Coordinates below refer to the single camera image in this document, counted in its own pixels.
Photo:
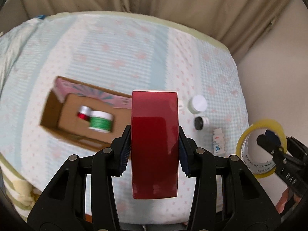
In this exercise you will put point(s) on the person's right hand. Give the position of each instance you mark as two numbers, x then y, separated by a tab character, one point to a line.
282	201

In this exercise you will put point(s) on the red jar with silver lid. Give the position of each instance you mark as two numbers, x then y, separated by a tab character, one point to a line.
83	112

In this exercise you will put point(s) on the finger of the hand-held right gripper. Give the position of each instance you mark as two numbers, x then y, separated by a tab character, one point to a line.
297	145
268	140

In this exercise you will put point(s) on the small white bottle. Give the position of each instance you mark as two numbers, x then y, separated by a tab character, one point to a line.
218	141

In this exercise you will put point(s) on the cardboard box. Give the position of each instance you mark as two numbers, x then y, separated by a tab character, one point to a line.
72	115

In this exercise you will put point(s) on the clear yellowish tape roll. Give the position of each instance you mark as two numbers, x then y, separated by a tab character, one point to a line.
250	158

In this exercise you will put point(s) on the green jar with white lid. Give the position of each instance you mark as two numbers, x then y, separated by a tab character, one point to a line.
101	121

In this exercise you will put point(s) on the small jar with black lid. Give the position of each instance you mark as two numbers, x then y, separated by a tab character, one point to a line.
201	122

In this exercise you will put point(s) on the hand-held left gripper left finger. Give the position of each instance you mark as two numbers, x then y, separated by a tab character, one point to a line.
125	150

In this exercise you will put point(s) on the red tape roll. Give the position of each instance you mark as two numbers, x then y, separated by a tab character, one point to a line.
155	146

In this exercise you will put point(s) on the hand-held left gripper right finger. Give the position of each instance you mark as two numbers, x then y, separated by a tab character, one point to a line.
183	152

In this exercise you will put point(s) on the white round jar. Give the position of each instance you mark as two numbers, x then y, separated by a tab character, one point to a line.
197	104

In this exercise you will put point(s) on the yellow striped blanket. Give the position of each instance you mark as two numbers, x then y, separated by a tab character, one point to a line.
18	192

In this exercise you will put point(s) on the light blue patterned quilt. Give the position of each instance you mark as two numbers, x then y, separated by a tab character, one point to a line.
134	53

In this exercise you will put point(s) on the beige curtain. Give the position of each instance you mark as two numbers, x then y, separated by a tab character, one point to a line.
168	7

